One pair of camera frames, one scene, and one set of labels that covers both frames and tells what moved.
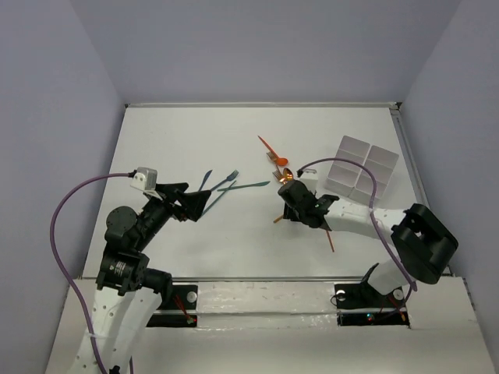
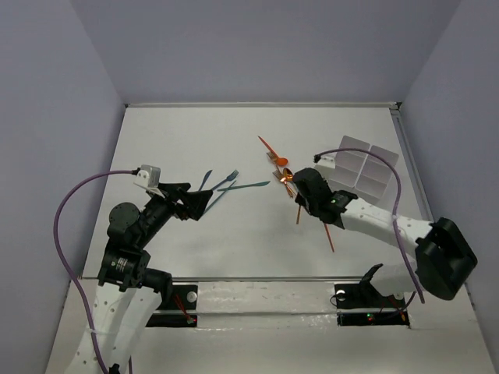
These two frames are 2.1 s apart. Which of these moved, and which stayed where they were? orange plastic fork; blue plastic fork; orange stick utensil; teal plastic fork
Moved: orange stick utensil
Stayed: teal plastic fork; orange plastic fork; blue plastic fork
